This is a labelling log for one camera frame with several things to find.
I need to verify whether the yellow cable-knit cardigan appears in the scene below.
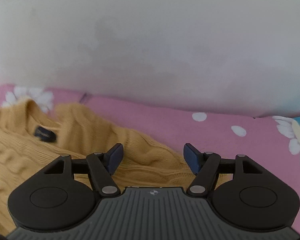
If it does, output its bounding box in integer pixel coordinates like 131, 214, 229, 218
0, 99, 237, 238

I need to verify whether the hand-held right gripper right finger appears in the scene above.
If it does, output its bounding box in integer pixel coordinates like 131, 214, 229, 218
183, 143, 265, 197

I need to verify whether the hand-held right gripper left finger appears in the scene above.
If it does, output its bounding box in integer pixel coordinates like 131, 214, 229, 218
43, 143, 124, 196

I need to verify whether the pink floral bedsheet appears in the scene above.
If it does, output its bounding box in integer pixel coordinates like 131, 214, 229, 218
0, 84, 300, 195

